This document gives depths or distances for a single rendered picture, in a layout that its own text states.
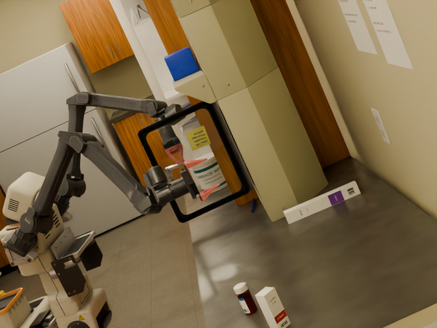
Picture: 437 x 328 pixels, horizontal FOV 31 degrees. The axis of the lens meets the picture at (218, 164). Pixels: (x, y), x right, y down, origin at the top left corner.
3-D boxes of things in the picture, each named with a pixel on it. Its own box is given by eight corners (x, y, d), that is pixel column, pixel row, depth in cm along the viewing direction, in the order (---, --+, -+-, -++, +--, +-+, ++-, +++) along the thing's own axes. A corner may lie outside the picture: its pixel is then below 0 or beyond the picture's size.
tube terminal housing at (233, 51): (318, 174, 311) (238, -11, 295) (337, 192, 279) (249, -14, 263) (260, 200, 311) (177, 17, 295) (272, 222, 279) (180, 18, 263)
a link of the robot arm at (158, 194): (160, 208, 268) (157, 204, 262) (153, 191, 270) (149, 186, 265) (179, 199, 268) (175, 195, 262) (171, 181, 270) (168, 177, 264)
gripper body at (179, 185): (185, 170, 262) (164, 179, 262) (198, 197, 263) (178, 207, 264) (185, 166, 268) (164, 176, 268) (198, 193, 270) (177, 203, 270)
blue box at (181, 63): (198, 68, 297) (188, 45, 295) (199, 69, 287) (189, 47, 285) (173, 79, 297) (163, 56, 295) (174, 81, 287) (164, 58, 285)
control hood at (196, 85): (211, 90, 301) (199, 66, 299) (217, 101, 270) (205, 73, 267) (183, 103, 301) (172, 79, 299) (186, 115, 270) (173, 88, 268)
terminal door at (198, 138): (251, 191, 309) (209, 97, 300) (180, 224, 309) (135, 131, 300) (251, 191, 309) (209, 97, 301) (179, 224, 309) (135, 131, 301)
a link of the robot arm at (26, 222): (79, 122, 297) (58, 120, 289) (101, 139, 290) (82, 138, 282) (36, 225, 309) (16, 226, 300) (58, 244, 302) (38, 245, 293)
